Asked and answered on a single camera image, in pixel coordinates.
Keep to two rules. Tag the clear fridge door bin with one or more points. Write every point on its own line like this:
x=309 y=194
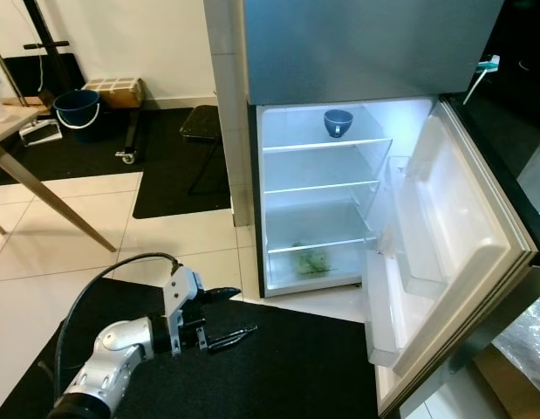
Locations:
x=392 y=327
x=418 y=262

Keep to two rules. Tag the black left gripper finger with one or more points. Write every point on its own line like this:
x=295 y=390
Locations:
x=231 y=339
x=222 y=294

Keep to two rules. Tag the light wooden dining table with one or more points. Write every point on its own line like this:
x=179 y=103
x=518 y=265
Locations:
x=56 y=205

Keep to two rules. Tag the blue plastic bucket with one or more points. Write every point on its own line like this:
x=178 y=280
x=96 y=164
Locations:
x=76 y=118

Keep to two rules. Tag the stainless steel fridge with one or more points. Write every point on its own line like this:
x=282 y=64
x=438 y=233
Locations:
x=365 y=52

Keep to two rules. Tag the white flat mop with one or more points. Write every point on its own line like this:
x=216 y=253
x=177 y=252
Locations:
x=41 y=133

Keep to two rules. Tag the black stool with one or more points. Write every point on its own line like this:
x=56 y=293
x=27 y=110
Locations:
x=200 y=122

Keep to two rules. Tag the silver fridge compartment door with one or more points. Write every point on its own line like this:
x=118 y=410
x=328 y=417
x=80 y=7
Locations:
x=470 y=236

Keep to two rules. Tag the black metal stand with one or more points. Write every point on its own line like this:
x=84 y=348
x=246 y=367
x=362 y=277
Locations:
x=40 y=35

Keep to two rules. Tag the teal white brush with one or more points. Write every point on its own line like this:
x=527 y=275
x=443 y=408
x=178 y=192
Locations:
x=488 y=65

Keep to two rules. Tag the large brown cardboard box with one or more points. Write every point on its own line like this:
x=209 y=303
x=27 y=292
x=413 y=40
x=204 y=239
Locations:
x=505 y=393

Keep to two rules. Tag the glass fridge shelf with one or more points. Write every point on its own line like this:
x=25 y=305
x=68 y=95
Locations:
x=313 y=246
x=313 y=187
x=296 y=145

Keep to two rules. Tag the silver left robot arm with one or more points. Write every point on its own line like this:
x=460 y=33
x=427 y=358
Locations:
x=121 y=340

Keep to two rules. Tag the green leafy vegetables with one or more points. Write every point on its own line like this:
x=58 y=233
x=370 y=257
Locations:
x=313 y=262

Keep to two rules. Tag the cardboard box white labels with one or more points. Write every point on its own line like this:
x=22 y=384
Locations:
x=114 y=92

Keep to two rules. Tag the black floor mat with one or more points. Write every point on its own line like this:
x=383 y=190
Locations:
x=174 y=201
x=304 y=375

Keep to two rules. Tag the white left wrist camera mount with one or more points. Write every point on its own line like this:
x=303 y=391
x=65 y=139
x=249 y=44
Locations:
x=184 y=292

